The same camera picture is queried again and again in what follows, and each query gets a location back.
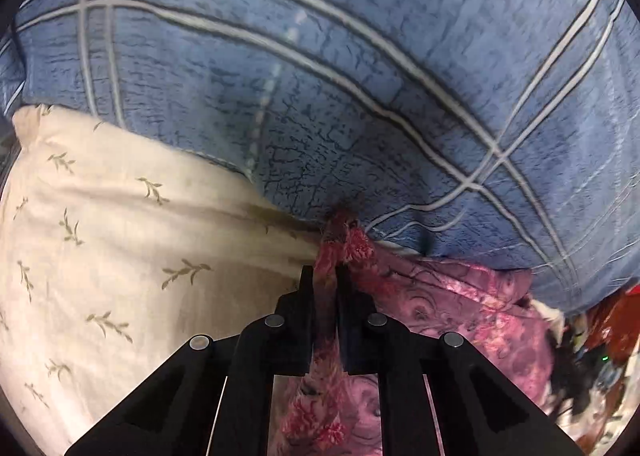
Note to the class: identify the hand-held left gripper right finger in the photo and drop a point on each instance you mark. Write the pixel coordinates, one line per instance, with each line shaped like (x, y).
(357, 331)

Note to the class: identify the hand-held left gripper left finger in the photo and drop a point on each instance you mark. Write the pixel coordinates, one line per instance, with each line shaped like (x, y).
(295, 331)

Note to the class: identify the purple floral garment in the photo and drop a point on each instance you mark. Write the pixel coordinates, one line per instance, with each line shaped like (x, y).
(450, 296)

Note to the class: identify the cream leaf-print blanket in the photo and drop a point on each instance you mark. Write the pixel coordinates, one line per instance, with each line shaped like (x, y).
(125, 236)

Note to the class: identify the small dark object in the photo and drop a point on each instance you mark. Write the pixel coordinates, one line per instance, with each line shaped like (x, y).
(575, 376)

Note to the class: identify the red cloth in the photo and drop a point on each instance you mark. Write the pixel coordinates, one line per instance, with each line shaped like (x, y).
(620, 326)

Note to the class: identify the blue plaid quilt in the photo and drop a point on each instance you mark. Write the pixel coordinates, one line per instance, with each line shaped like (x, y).
(350, 61)

